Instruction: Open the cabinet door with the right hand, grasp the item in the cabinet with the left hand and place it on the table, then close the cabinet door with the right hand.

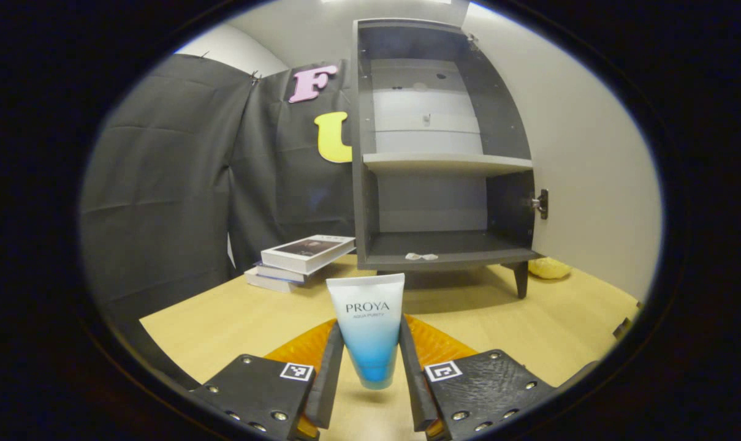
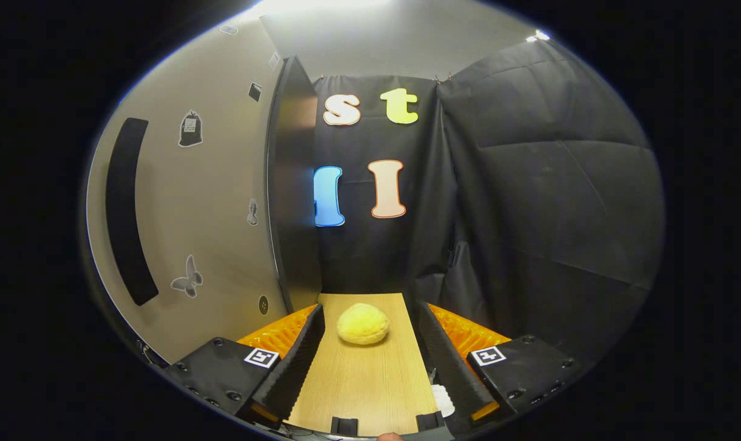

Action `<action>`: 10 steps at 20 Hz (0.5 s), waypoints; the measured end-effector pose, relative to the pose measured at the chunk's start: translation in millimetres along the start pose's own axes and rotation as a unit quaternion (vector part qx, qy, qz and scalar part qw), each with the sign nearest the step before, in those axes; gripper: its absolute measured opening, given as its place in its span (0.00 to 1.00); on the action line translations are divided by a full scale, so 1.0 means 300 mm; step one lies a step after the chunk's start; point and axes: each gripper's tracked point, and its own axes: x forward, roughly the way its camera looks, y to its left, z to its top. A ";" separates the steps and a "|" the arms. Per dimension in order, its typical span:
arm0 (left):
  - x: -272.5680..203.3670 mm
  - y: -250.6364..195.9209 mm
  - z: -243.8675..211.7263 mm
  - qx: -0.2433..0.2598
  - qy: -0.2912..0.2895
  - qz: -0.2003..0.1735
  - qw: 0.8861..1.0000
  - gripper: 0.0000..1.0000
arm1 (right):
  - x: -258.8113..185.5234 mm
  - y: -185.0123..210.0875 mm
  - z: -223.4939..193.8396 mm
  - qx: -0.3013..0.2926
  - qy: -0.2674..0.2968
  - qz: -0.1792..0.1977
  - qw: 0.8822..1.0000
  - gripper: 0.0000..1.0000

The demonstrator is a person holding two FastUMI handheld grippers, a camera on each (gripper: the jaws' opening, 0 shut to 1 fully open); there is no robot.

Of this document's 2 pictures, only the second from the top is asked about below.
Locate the large ceiling light panel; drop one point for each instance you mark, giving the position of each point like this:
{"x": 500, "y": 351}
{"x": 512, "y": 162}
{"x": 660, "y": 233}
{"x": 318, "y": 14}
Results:
{"x": 321, "y": 6}

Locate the black backdrop cloth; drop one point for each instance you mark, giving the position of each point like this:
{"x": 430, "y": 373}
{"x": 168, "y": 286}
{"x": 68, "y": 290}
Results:
{"x": 529, "y": 214}

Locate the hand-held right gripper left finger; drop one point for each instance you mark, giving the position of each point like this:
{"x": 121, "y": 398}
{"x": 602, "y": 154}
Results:
{"x": 296, "y": 361}

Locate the grey cabinet door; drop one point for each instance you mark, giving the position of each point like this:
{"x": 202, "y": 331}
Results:
{"x": 223, "y": 184}

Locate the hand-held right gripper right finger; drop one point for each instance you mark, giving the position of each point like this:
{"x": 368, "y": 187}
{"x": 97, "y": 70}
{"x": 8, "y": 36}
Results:
{"x": 453, "y": 367}

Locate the yellow round sponge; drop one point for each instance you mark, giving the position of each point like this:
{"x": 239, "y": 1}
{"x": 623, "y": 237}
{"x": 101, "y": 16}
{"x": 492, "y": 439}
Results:
{"x": 363, "y": 324}

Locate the white ribbed object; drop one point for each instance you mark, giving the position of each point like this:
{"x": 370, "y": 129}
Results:
{"x": 444, "y": 401}

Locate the small ceiling light panel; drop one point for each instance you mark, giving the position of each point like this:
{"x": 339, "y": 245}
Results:
{"x": 538, "y": 36}

